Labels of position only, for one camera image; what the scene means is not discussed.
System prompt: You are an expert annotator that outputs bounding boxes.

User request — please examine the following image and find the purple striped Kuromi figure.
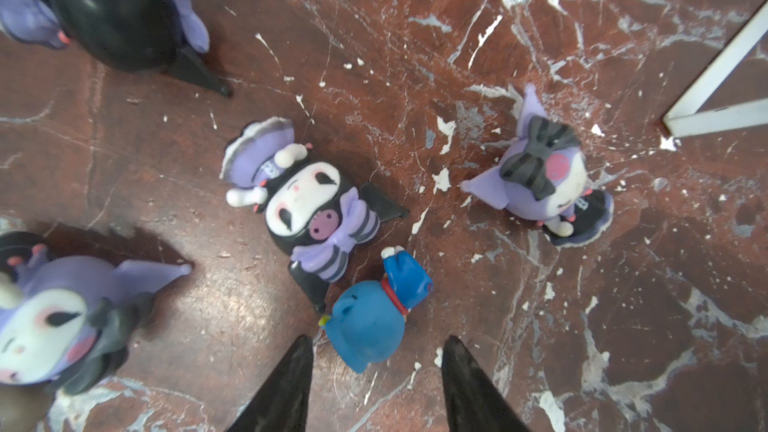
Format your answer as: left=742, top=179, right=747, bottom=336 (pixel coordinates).
left=1, top=231, right=193, bottom=395

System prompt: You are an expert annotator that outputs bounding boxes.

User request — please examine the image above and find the blue cup toy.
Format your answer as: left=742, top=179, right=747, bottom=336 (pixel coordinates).
left=319, top=246, right=434, bottom=373

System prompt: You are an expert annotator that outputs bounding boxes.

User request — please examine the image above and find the purple dress Kuromi figure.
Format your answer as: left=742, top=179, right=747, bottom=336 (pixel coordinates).
left=460, top=84, right=614, bottom=247

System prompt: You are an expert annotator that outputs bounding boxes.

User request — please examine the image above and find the black Kuromi figure lying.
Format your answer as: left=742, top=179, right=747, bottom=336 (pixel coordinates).
left=1, top=0, right=232, bottom=97

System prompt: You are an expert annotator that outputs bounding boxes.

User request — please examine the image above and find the brown plastic litter scoop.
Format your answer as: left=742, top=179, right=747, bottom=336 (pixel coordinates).
left=0, top=384, right=54, bottom=432

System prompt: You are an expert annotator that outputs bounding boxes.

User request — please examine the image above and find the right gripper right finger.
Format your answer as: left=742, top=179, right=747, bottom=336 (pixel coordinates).
left=441, top=335, right=530, bottom=432

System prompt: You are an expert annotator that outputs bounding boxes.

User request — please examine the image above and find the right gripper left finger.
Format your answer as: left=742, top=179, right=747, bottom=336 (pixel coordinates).
left=226, top=335, right=314, bottom=432

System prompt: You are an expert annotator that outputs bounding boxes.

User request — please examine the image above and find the purple bat Kuromi figure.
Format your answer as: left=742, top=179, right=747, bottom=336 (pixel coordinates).
left=219, top=117, right=409, bottom=312

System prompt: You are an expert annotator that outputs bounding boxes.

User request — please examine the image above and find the white two-tier metal shelf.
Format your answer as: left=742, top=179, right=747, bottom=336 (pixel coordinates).
left=661, top=0, right=768, bottom=139

